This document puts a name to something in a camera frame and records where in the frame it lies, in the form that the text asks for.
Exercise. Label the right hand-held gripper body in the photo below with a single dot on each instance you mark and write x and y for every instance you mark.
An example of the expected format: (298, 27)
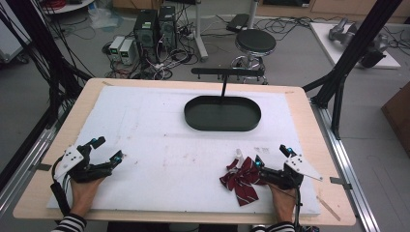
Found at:
(291, 174)

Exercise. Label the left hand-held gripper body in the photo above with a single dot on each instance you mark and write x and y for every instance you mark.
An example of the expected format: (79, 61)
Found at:
(74, 166)

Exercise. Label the red striped bow tie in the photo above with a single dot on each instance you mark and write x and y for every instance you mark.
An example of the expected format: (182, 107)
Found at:
(244, 185)

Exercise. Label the black tray stand with bar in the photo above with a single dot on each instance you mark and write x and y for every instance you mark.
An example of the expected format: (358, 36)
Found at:
(222, 115)

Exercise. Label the person's right hand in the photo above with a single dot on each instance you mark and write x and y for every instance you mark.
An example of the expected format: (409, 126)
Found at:
(284, 201)

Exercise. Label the person's left hand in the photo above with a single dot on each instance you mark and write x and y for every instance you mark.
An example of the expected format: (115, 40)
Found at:
(83, 195)

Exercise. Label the white foam mat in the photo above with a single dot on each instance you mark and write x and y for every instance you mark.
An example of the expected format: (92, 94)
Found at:
(161, 145)

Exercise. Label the thin wooden stick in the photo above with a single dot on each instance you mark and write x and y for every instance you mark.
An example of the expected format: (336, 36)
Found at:
(328, 208)

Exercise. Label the person's right striped sleeve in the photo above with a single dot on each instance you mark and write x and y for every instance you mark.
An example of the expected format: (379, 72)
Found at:
(276, 227)

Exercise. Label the person's striped sleeve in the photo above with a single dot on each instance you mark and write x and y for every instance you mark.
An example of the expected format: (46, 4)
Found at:
(276, 227)
(70, 224)

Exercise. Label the person's left striped sleeve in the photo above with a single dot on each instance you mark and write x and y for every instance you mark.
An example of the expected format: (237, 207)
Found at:
(70, 224)

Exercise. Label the white power supply unit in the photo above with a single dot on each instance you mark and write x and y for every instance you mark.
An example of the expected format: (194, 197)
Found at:
(127, 51)
(116, 47)

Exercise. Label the black round stool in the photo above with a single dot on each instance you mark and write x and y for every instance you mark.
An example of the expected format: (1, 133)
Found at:
(255, 41)

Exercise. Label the white floor board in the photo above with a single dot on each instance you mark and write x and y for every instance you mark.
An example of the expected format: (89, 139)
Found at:
(328, 45)

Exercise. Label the brown wooden cabinet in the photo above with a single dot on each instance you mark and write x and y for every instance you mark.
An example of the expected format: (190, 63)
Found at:
(399, 116)

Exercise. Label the black computer tower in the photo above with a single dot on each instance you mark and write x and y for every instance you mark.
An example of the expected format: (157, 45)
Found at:
(146, 32)
(167, 27)

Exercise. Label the flat black device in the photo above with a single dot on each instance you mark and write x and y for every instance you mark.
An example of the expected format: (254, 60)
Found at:
(237, 22)

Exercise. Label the white stool pole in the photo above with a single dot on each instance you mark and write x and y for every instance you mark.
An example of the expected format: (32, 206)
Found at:
(253, 13)

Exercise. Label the white stand leg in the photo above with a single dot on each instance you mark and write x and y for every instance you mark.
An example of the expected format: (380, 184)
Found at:
(199, 35)

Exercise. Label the small metal bracket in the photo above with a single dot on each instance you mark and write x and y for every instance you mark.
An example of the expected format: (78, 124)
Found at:
(340, 183)
(43, 167)

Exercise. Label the aluminium table rail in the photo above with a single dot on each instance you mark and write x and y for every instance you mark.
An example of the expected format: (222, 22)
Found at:
(346, 161)
(29, 161)

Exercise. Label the black metal frame strut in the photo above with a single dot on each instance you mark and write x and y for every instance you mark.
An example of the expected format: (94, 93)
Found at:
(353, 51)

